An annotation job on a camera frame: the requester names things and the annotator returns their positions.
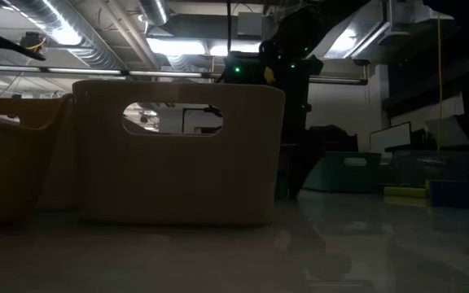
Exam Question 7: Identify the silver ceiling duct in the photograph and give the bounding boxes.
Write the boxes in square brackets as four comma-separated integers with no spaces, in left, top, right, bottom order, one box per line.
[136,0,170,26]
[4,0,154,70]

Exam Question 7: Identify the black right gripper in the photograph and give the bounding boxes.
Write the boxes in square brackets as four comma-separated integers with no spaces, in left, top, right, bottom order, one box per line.
[221,40,326,200]

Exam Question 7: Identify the white ventilation duct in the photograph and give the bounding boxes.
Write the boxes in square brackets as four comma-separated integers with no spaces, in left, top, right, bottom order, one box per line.
[319,0,455,60]

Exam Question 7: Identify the white plastic bin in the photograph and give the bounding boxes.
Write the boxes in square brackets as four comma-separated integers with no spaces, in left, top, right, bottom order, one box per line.
[34,97,79,211]

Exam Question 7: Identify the white board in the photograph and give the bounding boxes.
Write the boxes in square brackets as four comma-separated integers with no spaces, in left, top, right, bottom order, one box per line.
[369,120,413,155]

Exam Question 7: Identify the yellow hanging cable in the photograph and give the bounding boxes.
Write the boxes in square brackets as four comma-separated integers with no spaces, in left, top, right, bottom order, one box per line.
[436,11,444,154]

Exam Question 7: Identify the grey ceiling box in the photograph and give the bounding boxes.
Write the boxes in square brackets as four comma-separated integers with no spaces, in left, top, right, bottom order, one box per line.
[236,11,265,37]

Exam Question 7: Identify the light grey plastic bin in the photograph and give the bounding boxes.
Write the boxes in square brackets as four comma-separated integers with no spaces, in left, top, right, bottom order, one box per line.
[71,79,287,227]

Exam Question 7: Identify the horizontal metal rail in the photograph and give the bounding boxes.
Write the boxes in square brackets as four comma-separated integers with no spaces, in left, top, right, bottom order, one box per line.
[0,63,369,85]

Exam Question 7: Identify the lime wooden block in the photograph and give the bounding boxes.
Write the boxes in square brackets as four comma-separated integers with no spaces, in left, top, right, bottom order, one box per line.
[383,186,429,199]

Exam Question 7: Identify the yellow cable reel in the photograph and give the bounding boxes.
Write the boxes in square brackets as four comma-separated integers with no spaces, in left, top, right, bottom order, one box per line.
[19,31,48,53]

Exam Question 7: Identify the blue wooden block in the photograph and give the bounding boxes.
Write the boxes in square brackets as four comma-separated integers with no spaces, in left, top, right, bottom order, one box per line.
[428,180,469,211]

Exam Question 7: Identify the ceiling light fixture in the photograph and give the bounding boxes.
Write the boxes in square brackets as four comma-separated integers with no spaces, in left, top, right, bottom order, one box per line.
[147,37,260,57]

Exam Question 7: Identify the teal plastic bin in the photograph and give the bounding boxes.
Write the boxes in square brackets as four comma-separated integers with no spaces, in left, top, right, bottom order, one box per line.
[302,151,383,193]

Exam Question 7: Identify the orange plastic bin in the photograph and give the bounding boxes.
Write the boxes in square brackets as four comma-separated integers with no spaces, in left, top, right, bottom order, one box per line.
[0,90,72,229]

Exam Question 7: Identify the grey translucent plastic bin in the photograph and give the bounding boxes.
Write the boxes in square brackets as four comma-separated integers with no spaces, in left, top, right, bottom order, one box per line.
[388,149,469,189]

